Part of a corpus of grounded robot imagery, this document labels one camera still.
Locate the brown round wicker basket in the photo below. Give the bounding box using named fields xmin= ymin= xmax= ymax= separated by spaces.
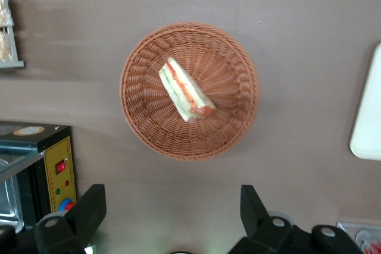
xmin=119 ymin=21 xmax=260 ymax=161

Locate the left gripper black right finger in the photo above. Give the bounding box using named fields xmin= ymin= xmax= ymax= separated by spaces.
xmin=226 ymin=184 xmax=295 ymax=254

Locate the clear wrapped cracker pack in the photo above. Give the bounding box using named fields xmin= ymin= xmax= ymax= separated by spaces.
xmin=0 ymin=29 xmax=14 ymax=61
xmin=0 ymin=0 xmax=14 ymax=29

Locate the beige plastic serving tray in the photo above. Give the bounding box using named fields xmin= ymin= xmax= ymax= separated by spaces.
xmin=349 ymin=42 xmax=381 ymax=161

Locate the steel food pan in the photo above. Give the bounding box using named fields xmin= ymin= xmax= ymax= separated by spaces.
xmin=0 ymin=158 xmax=24 ymax=233

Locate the triangular white bread sandwich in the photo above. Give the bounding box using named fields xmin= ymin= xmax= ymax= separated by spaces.
xmin=158 ymin=57 xmax=217 ymax=124

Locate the gray snack tray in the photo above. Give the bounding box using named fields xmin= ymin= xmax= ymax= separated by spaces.
xmin=0 ymin=0 xmax=25 ymax=69

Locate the black food warmer cabinet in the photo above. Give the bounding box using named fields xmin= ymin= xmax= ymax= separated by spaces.
xmin=0 ymin=120 xmax=77 ymax=234

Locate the clear acrylic bottle rack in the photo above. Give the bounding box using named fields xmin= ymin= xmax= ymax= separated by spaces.
xmin=336 ymin=221 xmax=381 ymax=254

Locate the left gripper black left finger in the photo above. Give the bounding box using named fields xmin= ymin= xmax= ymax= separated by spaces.
xmin=34 ymin=184 xmax=107 ymax=254

